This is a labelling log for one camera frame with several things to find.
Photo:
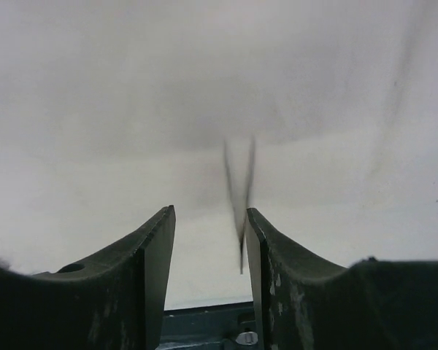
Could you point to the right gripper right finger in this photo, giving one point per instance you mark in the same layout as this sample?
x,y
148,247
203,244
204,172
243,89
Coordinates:
x,y
303,301

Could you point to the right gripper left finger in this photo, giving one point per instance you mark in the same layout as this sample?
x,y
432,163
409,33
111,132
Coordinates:
x,y
112,299

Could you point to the steel tweezers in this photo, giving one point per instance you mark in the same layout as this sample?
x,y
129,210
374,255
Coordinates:
x,y
240,201

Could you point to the beige surgical wrap cloth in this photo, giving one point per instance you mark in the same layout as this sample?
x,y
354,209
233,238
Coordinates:
x,y
110,110

